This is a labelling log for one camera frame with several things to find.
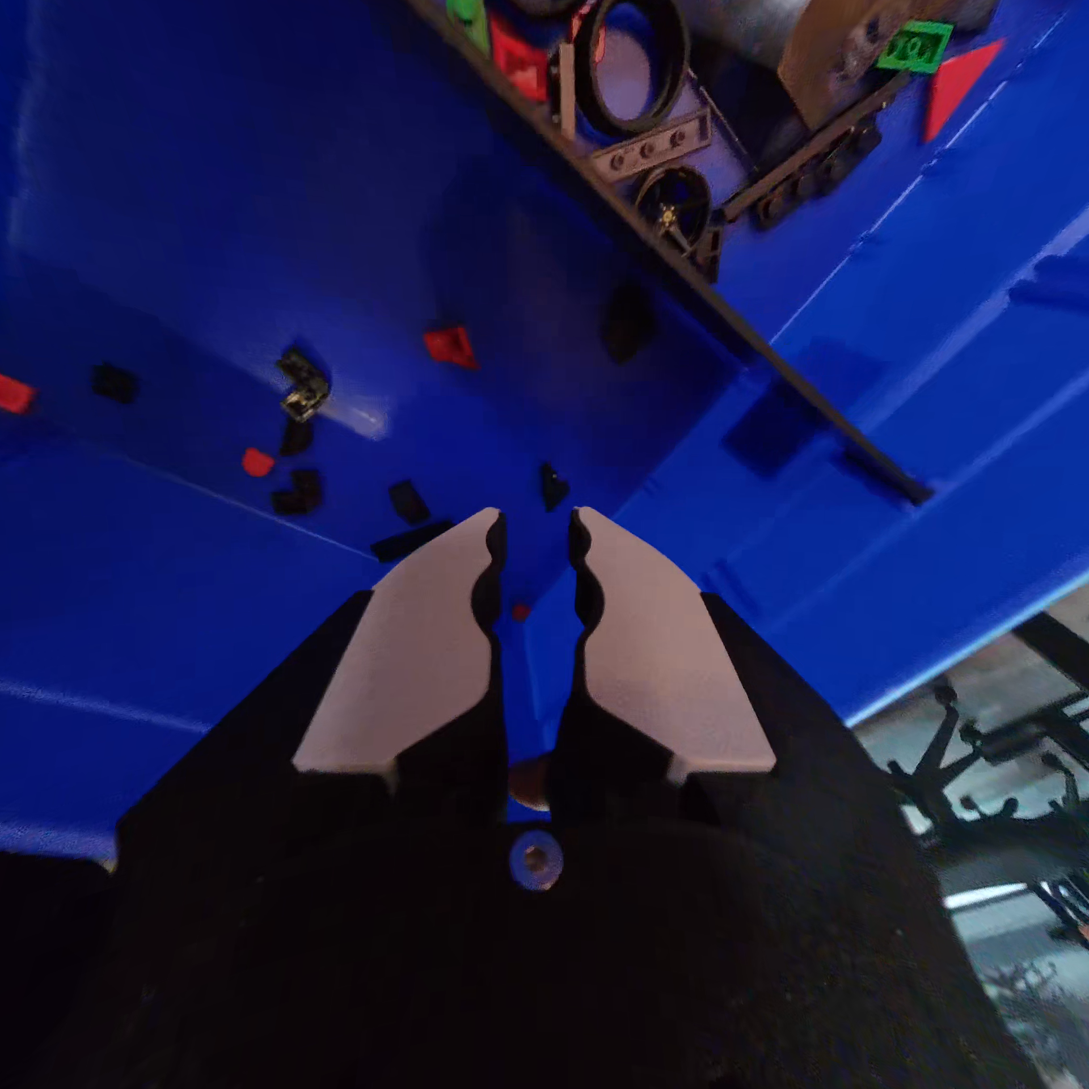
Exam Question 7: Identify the long black lego plate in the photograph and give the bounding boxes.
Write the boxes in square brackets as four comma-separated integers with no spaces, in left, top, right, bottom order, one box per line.
[723,72,911,231]

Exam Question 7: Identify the black bin divider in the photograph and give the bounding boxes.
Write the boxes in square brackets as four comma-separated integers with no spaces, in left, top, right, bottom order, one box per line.
[407,0,935,507]

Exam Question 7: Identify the grey lego plate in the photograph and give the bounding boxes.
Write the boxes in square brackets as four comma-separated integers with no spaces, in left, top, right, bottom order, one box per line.
[587,111,711,180]

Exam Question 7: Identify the black rubber lego tyre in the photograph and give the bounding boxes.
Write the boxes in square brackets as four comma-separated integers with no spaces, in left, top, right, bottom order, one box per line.
[574,0,692,137]

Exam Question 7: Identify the brown lego panel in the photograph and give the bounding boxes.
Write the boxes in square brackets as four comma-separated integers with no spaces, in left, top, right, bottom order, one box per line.
[778,0,997,129]

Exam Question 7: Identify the black office chair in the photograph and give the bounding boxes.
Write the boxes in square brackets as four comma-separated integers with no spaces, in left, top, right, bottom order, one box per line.
[889,681,1089,852]

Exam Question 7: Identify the blue plastic bin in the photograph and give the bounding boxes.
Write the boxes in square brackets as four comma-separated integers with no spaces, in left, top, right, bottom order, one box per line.
[0,0,1089,860]

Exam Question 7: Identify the red lego brick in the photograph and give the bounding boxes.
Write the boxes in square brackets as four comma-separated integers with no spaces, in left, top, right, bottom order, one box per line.
[489,12,550,103]

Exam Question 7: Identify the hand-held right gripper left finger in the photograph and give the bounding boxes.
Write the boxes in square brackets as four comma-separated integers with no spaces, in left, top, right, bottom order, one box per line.
[292,506,512,801]

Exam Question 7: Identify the black lego wheel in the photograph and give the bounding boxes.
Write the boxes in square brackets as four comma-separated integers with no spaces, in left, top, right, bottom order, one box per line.
[634,166,714,252]

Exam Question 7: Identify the red triangular lego piece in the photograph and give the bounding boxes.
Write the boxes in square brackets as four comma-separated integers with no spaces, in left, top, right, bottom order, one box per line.
[923,38,1005,144]

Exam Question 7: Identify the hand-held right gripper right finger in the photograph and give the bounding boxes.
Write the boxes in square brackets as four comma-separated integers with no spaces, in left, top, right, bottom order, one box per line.
[548,506,778,809]

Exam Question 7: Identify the small lego parts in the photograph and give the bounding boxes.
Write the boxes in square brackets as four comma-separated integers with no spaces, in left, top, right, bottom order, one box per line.
[0,281,660,622]

